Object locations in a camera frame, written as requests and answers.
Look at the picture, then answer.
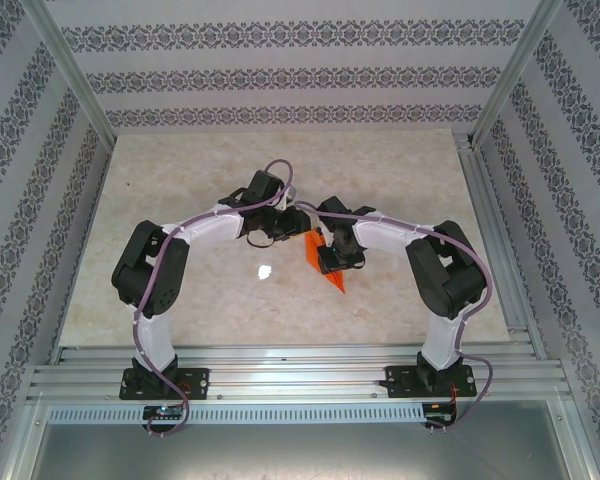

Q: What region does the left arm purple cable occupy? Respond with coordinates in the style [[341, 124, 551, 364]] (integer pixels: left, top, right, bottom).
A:
[[131, 158, 297, 440]]

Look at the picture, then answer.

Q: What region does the slotted grey cable duct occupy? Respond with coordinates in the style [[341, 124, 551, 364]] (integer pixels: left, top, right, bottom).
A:
[[46, 402, 427, 426]]

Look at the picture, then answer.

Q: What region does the grey metal sheet panel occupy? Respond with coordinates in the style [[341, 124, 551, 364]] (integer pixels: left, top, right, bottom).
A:
[[9, 399, 599, 480]]

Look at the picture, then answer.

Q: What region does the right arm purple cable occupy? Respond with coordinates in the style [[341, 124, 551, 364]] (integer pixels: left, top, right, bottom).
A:
[[294, 199, 496, 432]]

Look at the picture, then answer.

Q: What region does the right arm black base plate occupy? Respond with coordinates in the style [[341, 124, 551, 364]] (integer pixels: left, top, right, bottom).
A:
[[384, 364, 478, 400]]

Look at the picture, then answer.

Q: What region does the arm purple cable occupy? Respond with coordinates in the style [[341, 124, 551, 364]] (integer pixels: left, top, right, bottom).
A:
[[294, 199, 496, 432], [131, 158, 297, 440]]

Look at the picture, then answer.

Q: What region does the orange paper sheet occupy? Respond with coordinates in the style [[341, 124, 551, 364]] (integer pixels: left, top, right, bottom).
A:
[[303, 228, 349, 294]]

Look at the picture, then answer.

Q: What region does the long aluminium mounting rail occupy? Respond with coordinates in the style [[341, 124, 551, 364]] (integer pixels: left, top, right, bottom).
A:
[[27, 342, 575, 402]]

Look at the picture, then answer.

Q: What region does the aluminium frame post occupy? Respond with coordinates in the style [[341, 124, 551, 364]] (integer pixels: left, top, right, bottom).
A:
[[469, 0, 564, 151], [18, 0, 117, 151]]

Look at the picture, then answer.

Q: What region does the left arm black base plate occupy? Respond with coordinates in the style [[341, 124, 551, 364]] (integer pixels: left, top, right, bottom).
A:
[[118, 367, 211, 401]]

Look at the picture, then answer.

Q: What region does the aluminium side rail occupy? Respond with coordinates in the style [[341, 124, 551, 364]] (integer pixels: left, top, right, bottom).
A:
[[452, 130, 549, 361]]

